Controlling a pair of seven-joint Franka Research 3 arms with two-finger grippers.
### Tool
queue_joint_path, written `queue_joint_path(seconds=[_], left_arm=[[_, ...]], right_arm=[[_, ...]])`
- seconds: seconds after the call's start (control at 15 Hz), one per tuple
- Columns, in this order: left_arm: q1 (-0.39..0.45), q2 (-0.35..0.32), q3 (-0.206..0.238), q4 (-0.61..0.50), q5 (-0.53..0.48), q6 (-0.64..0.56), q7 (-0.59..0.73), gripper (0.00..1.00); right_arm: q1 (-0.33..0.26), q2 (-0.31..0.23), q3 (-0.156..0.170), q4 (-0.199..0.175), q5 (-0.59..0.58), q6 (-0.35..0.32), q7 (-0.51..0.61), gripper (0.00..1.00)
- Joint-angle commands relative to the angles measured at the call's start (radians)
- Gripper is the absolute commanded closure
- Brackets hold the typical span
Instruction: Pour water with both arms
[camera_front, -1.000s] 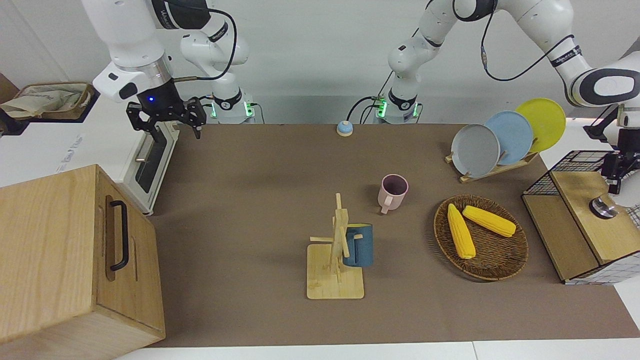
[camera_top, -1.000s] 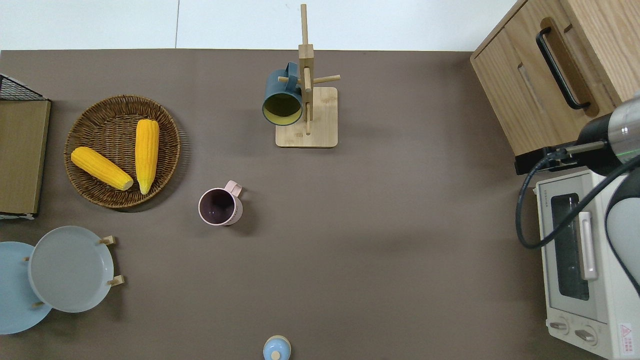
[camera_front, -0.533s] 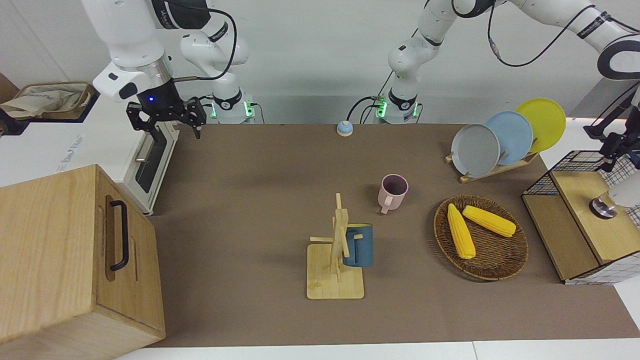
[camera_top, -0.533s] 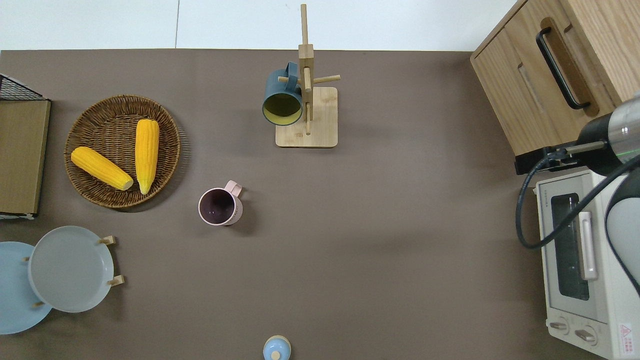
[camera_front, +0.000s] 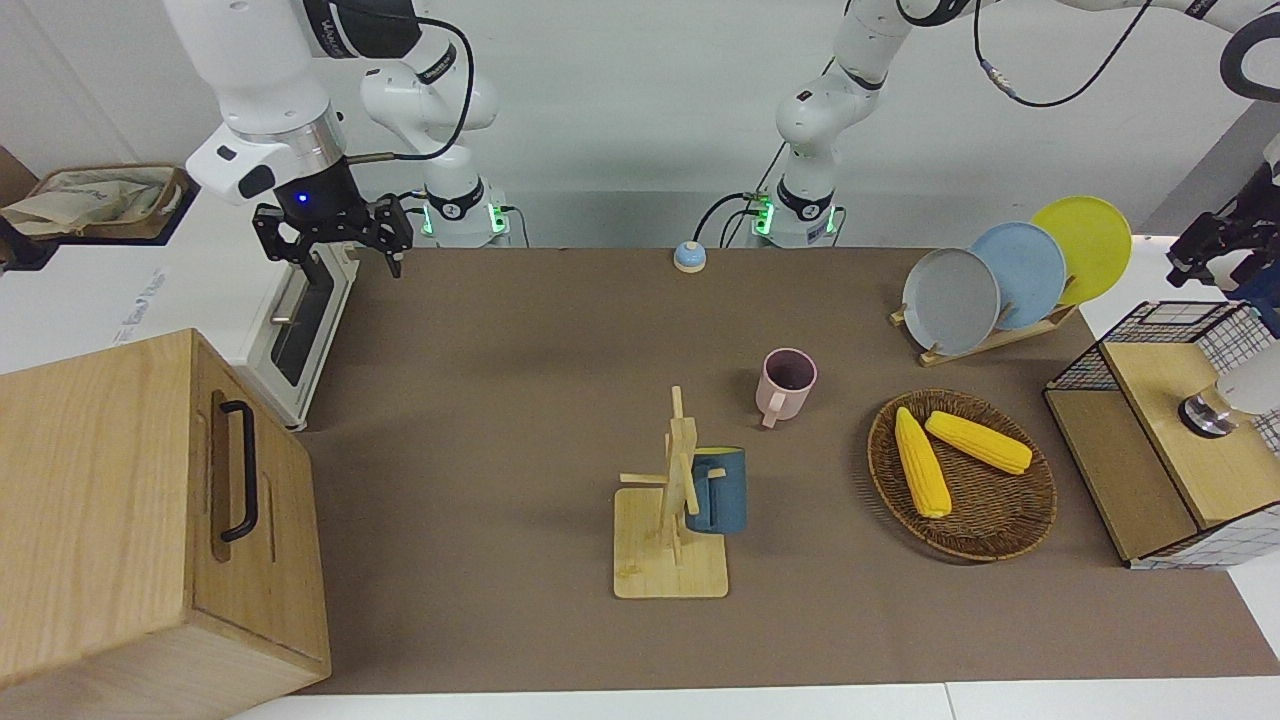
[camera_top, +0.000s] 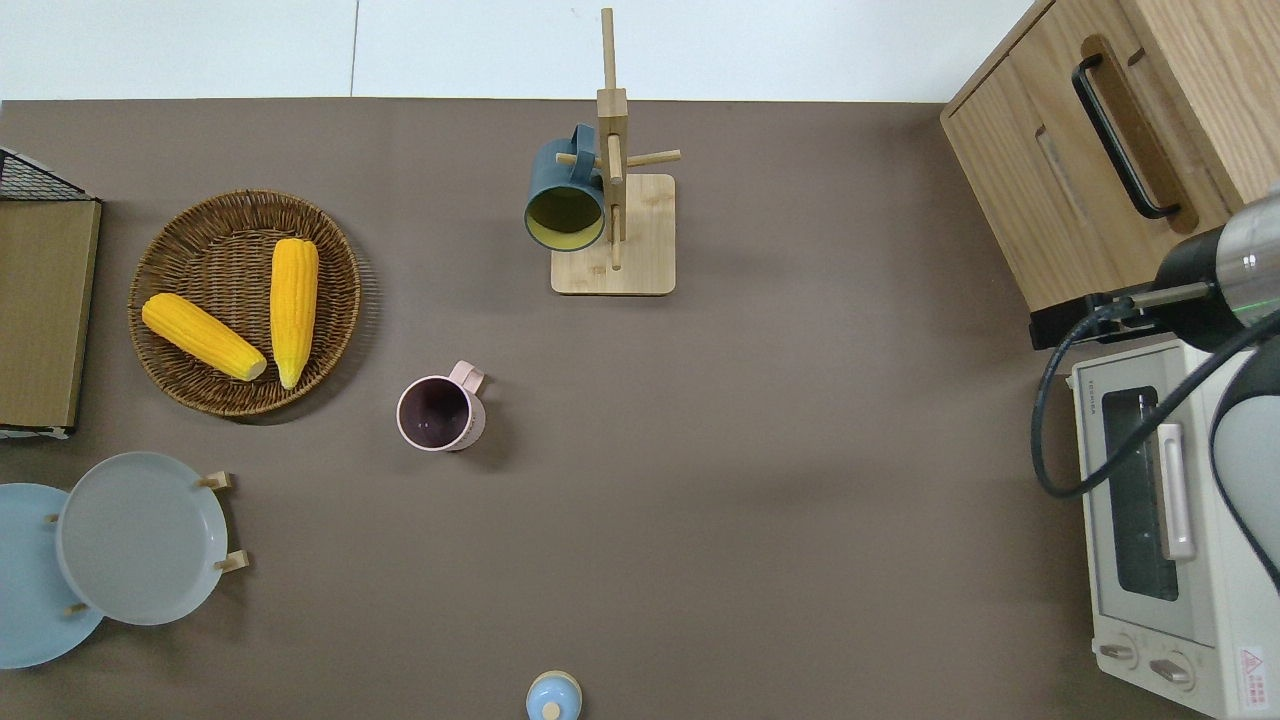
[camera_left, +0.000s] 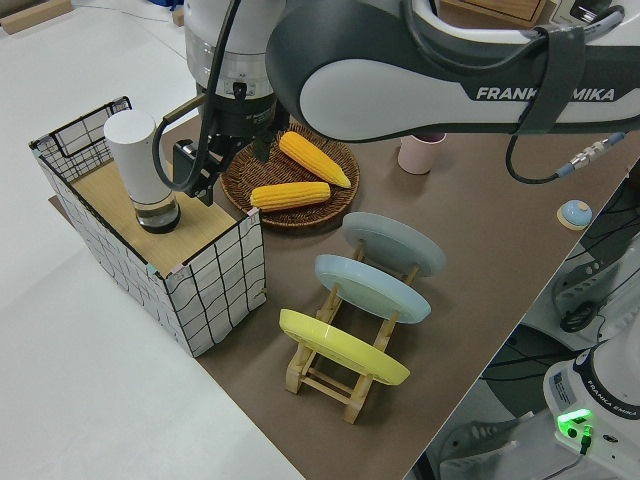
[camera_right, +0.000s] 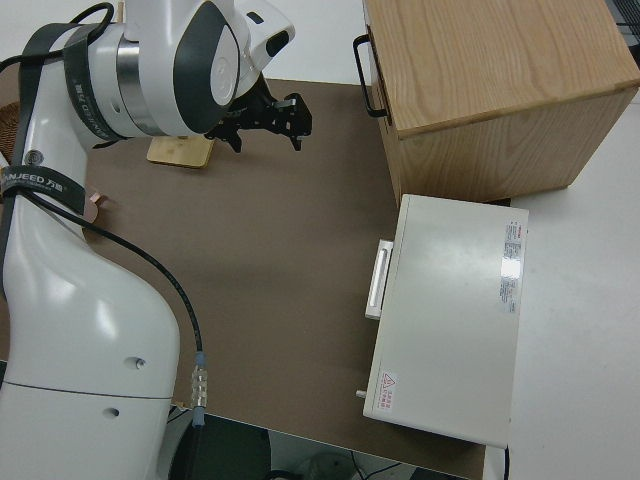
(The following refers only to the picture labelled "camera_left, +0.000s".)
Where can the grey power strip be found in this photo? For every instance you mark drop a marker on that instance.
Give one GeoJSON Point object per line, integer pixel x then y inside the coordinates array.
{"type": "Point", "coordinates": [475, 445]}

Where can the pink mug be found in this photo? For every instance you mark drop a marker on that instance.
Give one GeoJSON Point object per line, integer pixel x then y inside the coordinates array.
{"type": "Point", "coordinates": [417, 157]}

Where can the yellow plate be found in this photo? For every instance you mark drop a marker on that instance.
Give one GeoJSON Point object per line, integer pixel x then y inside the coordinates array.
{"type": "Point", "coordinates": [340, 345]}

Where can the white bottle with clear base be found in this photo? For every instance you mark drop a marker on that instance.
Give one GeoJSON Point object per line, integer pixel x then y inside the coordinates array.
{"type": "Point", "coordinates": [140, 160]}

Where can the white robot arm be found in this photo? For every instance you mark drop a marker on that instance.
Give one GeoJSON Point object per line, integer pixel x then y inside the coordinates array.
{"type": "Point", "coordinates": [380, 95]}

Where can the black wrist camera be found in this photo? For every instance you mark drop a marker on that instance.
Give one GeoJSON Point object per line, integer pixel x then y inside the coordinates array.
{"type": "Point", "coordinates": [185, 165]}

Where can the wooden shelf board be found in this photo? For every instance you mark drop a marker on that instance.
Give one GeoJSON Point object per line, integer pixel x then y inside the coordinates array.
{"type": "Point", "coordinates": [200, 225]}

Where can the blue bell on wooden base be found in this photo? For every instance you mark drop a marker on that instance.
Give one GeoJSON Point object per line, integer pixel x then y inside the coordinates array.
{"type": "Point", "coordinates": [575, 212]}

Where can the yellow corn cob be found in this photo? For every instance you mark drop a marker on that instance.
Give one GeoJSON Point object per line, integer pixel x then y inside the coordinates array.
{"type": "Point", "coordinates": [290, 196]}
{"type": "Point", "coordinates": [312, 157]}

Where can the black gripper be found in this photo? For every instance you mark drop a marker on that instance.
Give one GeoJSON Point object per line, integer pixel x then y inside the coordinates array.
{"type": "Point", "coordinates": [247, 115]}

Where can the brown table mat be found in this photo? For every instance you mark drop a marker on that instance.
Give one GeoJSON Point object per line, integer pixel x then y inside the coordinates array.
{"type": "Point", "coordinates": [475, 240]}

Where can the brown woven wicker tray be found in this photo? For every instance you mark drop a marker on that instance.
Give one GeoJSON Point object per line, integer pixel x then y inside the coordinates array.
{"type": "Point", "coordinates": [300, 215]}

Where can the short wooden block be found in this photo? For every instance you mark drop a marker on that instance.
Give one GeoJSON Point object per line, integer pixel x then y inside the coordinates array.
{"type": "Point", "coordinates": [178, 19]}

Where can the black power plug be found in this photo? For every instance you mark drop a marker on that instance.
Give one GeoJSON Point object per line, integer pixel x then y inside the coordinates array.
{"type": "Point", "coordinates": [577, 317]}

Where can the long wooden block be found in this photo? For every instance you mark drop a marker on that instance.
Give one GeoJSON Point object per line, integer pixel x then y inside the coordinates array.
{"type": "Point", "coordinates": [35, 15]}

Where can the light blue plate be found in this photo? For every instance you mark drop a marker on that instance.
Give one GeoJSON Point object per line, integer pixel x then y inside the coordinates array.
{"type": "Point", "coordinates": [370, 287]}

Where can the cream toaster oven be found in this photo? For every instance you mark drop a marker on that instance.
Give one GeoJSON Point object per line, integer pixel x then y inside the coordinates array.
{"type": "Point", "coordinates": [565, 10]}

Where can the wooden cabinet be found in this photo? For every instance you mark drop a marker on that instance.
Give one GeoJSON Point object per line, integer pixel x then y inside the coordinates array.
{"type": "Point", "coordinates": [500, 10]}

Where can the grey plate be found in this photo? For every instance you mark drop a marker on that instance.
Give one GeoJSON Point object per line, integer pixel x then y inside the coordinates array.
{"type": "Point", "coordinates": [395, 240]}

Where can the white power strip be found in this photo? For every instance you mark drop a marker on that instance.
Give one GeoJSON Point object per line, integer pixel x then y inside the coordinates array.
{"type": "Point", "coordinates": [585, 285]}

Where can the wooden plate rack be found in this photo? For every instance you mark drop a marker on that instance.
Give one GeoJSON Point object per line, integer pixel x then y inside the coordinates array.
{"type": "Point", "coordinates": [325, 387]}

